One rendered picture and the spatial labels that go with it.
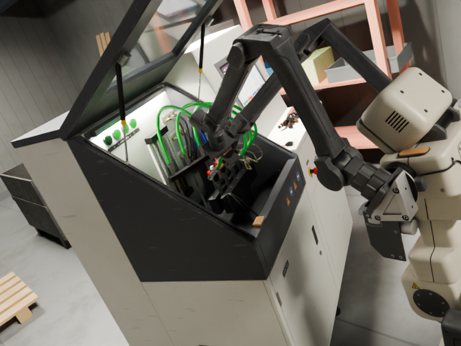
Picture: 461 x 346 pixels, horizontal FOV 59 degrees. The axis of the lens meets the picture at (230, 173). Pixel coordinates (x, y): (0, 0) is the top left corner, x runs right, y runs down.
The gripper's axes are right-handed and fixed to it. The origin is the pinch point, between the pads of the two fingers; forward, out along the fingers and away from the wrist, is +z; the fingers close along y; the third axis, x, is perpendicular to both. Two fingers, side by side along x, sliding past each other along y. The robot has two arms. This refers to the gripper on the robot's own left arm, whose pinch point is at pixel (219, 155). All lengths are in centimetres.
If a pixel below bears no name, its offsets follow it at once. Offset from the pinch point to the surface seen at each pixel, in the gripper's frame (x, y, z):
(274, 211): 26.3, -4.1, 15.3
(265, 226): 30.2, 3.9, 8.7
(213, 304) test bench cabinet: 36, 36, 31
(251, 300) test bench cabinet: 45, 24, 22
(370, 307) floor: 83, -26, 99
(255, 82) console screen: -47, -59, 57
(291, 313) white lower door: 58, 15, 34
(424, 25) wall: -34, -230, 129
